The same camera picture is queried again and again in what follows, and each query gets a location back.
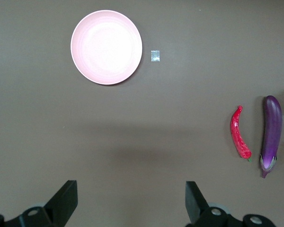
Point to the purple eggplant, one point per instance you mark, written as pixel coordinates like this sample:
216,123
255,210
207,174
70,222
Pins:
272,127

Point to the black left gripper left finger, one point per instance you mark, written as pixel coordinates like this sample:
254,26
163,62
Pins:
59,208

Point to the pink round plate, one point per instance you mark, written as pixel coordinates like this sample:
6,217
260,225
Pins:
106,47

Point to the red chili pepper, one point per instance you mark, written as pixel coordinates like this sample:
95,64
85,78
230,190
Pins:
237,134

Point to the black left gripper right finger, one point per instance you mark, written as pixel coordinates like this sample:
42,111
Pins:
196,208

